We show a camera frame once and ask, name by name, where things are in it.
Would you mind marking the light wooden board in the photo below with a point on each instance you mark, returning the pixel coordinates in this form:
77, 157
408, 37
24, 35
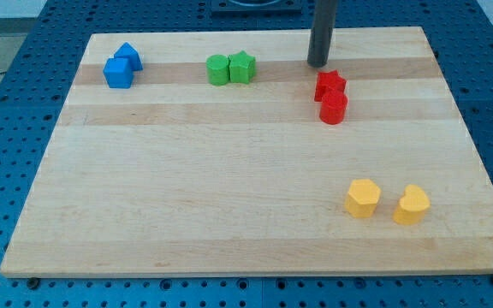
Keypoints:
176, 177

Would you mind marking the green cylinder block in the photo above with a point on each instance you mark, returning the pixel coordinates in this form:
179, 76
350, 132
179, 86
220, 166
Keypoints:
217, 69

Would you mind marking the green star block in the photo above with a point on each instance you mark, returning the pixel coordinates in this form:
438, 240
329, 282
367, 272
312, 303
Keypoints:
242, 67

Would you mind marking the red cylinder block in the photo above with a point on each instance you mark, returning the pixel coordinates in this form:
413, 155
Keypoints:
333, 107

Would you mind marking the red star block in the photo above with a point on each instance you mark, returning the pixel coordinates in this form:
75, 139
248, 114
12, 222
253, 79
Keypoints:
328, 81

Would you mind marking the yellow hexagon block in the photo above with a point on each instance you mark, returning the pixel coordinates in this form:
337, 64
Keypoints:
362, 198

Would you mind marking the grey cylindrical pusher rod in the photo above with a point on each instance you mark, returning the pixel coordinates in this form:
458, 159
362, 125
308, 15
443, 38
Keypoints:
324, 19

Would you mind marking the blue cube block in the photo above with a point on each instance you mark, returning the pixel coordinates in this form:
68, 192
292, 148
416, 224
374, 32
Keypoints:
118, 73

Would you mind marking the blue pentagon block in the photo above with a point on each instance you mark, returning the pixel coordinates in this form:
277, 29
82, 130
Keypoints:
127, 51

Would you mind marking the yellow heart block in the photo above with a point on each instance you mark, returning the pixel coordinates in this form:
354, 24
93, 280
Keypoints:
412, 206

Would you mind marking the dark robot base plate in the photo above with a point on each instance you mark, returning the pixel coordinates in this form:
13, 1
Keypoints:
225, 7

